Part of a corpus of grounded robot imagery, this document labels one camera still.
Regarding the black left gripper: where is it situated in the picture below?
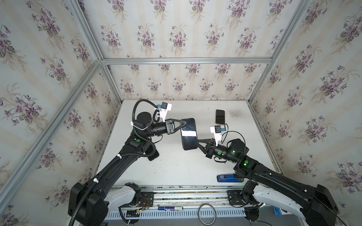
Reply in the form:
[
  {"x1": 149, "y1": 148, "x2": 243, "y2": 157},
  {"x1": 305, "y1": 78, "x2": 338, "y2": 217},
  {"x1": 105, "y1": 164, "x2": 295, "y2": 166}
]
[{"x1": 144, "y1": 118, "x2": 185, "y2": 139}]

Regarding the black smartphone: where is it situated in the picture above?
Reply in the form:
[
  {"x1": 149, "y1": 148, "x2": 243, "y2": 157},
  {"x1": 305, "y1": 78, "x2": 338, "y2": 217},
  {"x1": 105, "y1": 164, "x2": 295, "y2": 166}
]
[{"x1": 181, "y1": 130, "x2": 198, "y2": 151}]

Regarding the pink-cased phone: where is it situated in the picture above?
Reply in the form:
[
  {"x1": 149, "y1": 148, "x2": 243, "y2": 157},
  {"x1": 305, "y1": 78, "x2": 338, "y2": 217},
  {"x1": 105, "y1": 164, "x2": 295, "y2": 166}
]
[{"x1": 216, "y1": 109, "x2": 225, "y2": 125}]

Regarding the black phone case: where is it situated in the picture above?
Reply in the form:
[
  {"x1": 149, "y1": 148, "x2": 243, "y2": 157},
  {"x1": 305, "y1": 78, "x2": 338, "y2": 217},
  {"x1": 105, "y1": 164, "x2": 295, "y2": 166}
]
[{"x1": 181, "y1": 118, "x2": 197, "y2": 132}]

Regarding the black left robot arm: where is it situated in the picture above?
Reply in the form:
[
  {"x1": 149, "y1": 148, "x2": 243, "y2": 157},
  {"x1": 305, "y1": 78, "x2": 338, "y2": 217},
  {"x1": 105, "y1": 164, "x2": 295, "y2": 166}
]
[{"x1": 68, "y1": 110, "x2": 187, "y2": 226}]

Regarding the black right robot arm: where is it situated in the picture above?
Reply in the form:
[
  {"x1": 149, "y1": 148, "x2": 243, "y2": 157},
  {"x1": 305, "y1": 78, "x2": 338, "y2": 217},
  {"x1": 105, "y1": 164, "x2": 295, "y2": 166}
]
[{"x1": 198, "y1": 138, "x2": 338, "y2": 226}]

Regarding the black phone left front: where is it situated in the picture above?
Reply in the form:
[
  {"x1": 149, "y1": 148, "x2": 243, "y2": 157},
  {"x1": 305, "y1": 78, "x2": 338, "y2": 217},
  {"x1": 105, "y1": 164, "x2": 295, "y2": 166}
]
[{"x1": 148, "y1": 150, "x2": 159, "y2": 161}]

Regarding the blue black box cutter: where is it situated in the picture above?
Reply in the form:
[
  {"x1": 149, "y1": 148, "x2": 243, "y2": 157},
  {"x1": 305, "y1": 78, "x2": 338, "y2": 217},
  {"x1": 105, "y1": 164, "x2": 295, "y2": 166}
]
[{"x1": 216, "y1": 174, "x2": 244, "y2": 183}]

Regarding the blue marker pen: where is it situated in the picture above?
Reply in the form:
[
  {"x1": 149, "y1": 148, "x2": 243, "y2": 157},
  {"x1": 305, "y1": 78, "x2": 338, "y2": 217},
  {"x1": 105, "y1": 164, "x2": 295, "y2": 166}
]
[{"x1": 157, "y1": 206, "x2": 183, "y2": 211}]

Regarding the blue white cardboard box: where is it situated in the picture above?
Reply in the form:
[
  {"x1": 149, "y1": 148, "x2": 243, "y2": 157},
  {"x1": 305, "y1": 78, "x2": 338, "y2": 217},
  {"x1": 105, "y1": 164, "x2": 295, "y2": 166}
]
[{"x1": 273, "y1": 206, "x2": 288, "y2": 216}]

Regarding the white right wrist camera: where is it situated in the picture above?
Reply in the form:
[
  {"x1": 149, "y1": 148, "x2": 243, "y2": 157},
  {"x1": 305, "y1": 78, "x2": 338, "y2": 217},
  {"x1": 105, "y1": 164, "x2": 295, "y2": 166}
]
[{"x1": 210, "y1": 125, "x2": 226, "y2": 146}]

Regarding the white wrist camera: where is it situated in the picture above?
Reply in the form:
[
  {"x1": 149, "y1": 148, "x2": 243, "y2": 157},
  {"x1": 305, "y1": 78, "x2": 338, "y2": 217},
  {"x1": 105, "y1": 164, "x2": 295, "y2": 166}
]
[
  {"x1": 157, "y1": 102, "x2": 172, "y2": 122},
  {"x1": 210, "y1": 125, "x2": 226, "y2": 146}
]

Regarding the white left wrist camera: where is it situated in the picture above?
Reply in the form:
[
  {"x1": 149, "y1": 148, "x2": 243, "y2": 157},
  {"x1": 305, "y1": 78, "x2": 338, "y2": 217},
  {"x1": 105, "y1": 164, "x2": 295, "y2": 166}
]
[{"x1": 157, "y1": 102, "x2": 172, "y2": 122}]

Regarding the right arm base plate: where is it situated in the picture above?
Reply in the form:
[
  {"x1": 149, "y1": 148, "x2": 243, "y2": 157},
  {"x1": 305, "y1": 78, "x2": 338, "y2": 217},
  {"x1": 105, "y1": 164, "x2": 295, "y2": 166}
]
[{"x1": 227, "y1": 190, "x2": 246, "y2": 206}]

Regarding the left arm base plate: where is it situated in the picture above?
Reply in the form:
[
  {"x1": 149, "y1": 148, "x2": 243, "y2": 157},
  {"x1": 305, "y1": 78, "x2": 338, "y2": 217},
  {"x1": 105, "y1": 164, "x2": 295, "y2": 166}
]
[{"x1": 136, "y1": 192, "x2": 155, "y2": 208}]

